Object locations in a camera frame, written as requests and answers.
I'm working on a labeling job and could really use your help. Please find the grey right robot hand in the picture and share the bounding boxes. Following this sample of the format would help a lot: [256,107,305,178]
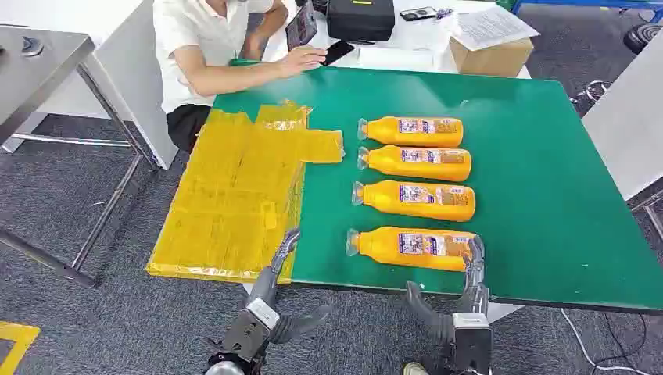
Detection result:
[405,234,490,347]

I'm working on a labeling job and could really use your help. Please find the person's right hand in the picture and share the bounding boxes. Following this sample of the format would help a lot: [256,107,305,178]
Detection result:
[277,45,329,79]

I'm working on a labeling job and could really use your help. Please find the dark tablet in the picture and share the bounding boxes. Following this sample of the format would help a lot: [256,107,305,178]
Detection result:
[285,0,319,52]

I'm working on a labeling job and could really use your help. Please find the printed paper sheets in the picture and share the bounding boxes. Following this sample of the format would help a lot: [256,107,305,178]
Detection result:
[449,5,541,52]

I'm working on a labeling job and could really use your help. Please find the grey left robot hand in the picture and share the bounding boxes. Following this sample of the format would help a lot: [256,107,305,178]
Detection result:
[244,227,334,345]

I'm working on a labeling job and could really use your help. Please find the black phone with camera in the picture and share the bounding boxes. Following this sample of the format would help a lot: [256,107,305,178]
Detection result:
[399,5,439,23]

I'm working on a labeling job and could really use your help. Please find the pale grey side table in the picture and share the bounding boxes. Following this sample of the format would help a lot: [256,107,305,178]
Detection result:
[580,28,663,241]

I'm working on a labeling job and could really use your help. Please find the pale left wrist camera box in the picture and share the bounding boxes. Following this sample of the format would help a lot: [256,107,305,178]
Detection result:
[245,298,281,330]

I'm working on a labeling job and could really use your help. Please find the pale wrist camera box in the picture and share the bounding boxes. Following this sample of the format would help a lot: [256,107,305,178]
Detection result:
[452,312,492,332]
[245,298,281,330]

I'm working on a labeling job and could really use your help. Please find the tangled floor cables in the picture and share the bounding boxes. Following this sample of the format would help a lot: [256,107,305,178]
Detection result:
[568,79,613,113]

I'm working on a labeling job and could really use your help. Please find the orange drink bottle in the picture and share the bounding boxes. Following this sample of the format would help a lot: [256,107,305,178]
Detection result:
[351,179,477,223]
[346,226,478,273]
[357,115,465,149]
[357,145,473,183]

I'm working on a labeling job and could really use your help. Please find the brown cardboard box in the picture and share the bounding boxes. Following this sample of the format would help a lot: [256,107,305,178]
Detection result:
[448,36,535,79]

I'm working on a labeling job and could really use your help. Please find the black wheel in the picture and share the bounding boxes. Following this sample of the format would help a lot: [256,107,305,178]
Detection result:
[622,23,663,56]

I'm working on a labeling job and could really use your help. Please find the white table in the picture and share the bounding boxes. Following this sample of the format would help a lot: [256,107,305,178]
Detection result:
[260,0,533,80]

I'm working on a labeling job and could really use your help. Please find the black smartphone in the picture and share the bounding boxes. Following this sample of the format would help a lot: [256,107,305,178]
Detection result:
[320,39,357,67]

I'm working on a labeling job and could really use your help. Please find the yellow floor tape mark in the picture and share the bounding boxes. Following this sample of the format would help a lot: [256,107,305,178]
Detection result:
[0,320,42,375]

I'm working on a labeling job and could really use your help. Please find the black carry case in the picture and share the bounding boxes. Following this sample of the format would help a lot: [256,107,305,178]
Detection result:
[325,0,396,43]

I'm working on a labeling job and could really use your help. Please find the steel bench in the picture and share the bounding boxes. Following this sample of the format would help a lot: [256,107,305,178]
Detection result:
[0,23,163,289]

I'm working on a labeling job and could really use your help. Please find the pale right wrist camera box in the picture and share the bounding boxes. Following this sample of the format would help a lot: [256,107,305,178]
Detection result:
[452,312,492,332]

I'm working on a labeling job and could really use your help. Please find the black floor cable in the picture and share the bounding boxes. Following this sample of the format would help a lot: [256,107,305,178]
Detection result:
[593,312,650,367]

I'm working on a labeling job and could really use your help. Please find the white floor cable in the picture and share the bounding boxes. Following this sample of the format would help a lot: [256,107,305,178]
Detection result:
[560,308,654,375]

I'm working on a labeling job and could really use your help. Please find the person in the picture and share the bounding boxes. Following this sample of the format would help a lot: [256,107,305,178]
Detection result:
[152,0,329,154]

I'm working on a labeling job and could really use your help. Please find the yellow sheet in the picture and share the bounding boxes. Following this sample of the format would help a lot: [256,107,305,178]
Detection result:
[145,100,346,286]

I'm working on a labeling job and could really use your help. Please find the blue metal frame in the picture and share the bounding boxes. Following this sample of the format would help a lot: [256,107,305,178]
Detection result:
[509,0,663,25]

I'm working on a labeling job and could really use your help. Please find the green table mat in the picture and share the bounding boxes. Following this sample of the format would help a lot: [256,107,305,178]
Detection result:
[212,66,663,315]

